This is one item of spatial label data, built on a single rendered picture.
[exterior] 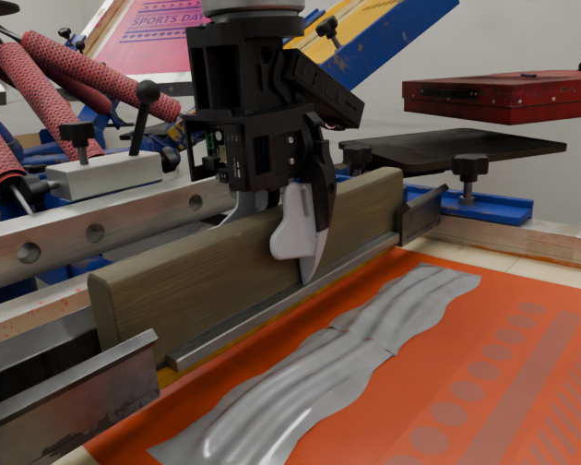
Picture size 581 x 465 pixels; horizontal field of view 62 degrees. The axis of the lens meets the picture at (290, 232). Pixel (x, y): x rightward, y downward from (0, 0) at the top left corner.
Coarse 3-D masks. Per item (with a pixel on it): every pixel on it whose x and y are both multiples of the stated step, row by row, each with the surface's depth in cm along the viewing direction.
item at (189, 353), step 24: (384, 240) 51; (336, 264) 46; (360, 264) 47; (288, 288) 41; (312, 288) 42; (264, 312) 38; (216, 336) 35; (240, 336) 36; (168, 360) 33; (192, 360) 33
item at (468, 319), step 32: (384, 256) 57; (416, 256) 56; (352, 288) 50; (480, 288) 48; (512, 288) 48; (544, 288) 47; (576, 288) 47; (320, 320) 44; (448, 320) 43; (480, 320) 42; (416, 352) 38; (448, 352) 38
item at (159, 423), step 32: (288, 320) 44; (224, 352) 40; (256, 352) 39; (288, 352) 39; (192, 384) 36; (224, 384) 36; (384, 384) 35; (416, 384) 35; (128, 416) 33; (160, 416) 33; (192, 416) 33; (352, 416) 32; (384, 416) 32; (416, 416) 32; (96, 448) 30; (128, 448) 30; (320, 448) 29; (352, 448) 29; (384, 448) 29
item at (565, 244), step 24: (456, 216) 59; (456, 240) 59; (480, 240) 57; (504, 240) 55; (528, 240) 54; (552, 240) 52; (576, 240) 50; (576, 264) 51; (48, 288) 45; (72, 288) 45; (0, 312) 41; (24, 312) 41; (48, 312) 42; (72, 312) 44; (0, 336) 40
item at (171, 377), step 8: (392, 248) 57; (376, 256) 54; (352, 272) 51; (336, 280) 49; (312, 296) 46; (296, 304) 45; (288, 312) 44; (272, 320) 42; (256, 328) 41; (248, 336) 41; (232, 344) 39; (216, 352) 38; (200, 360) 37; (208, 360) 38; (192, 368) 36; (168, 376) 35; (176, 376) 35; (160, 384) 34; (168, 384) 35
